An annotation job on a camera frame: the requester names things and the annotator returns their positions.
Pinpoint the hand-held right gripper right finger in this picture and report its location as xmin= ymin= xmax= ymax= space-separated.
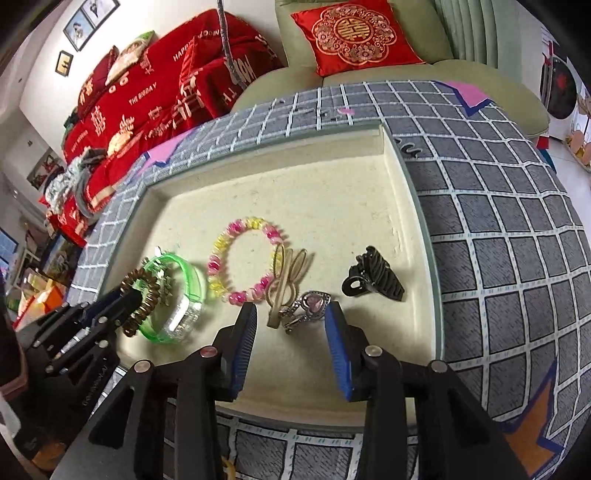
xmin=323 ymin=301 xmax=529 ymax=480

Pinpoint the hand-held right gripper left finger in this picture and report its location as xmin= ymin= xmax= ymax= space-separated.
xmin=50 ymin=302 xmax=259 ymax=480

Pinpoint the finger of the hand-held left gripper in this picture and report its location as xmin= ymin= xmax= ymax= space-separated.
xmin=88 ymin=292 xmax=142 ymax=344
xmin=60 ymin=287 xmax=126 ymax=324

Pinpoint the brown wooden bead bracelet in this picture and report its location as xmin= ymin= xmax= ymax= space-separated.
xmin=119 ymin=269 xmax=162 ymax=337

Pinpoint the tan rope hair tie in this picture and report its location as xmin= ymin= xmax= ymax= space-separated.
xmin=265 ymin=244 xmax=309 ymax=329

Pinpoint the silver heart brooch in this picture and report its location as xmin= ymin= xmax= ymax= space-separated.
xmin=278 ymin=290 xmax=332 ymax=335

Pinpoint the silver spiky hair clip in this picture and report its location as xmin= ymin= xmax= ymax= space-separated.
xmin=150 ymin=249 xmax=178 ymax=305

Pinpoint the green translucent bangle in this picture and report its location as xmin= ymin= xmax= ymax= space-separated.
xmin=139 ymin=253 xmax=208 ymax=344

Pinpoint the black claw hair clip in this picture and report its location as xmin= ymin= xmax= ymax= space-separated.
xmin=342 ymin=246 xmax=406 ymax=303

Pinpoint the pink yellow coil hair tie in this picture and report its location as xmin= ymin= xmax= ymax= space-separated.
xmin=207 ymin=217 xmax=283 ymax=305

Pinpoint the green box tray cream inside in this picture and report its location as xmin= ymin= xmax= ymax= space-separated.
xmin=99 ymin=124 xmax=444 ymax=428

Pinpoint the person's left hand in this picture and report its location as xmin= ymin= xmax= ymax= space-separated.
xmin=0 ymin=286 xmax=28 ymax=402

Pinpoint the pile of grey clothes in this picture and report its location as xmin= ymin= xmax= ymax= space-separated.
xmin=44 ymin=148 xmax=109 ymax=217

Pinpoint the grey checked star tablecloth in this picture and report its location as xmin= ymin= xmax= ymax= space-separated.
xmin=74 ymin=79 xmax=585 ymax=480

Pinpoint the red printed sofa cover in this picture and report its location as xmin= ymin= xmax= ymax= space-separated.
xmin=46 ymin=4 xmax=284 ymax=247

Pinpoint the red pillow with characters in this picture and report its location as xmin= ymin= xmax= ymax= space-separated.
xmin=76 ymin=45 xmax=120 ymax=118

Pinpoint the white green printed pillow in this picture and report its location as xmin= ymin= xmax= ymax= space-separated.
xmin=105 ymin=30 xmax=155 ymax=86

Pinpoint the pale green armchair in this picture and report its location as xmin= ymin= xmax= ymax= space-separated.
xmin=231 ymin=0 xmax=550 ymax=139

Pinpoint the red gold embroidered cushion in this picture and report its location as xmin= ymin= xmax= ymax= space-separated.
xmin=291 ymin=0 xmax=426 ymax=78

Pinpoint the white washing machine black door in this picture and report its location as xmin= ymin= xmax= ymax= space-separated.
xmin=538 ymin=28 xmax=583 ymax=121

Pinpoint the pale green curtain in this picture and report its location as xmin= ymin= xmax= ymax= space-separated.
xmin=431 ymin=0 xmax=522 ymax=61

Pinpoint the framed wall picture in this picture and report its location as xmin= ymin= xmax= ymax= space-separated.
xmin=27 ymin=148 xmax=63 ymax=190

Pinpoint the black frame bride photo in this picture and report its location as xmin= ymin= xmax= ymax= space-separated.
xmin=62 ymin=9 xmax=95 ymax=51

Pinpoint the black frame couple photo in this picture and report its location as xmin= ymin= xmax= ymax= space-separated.
xmin=81 ymin=0 xmax=121 ymax=28

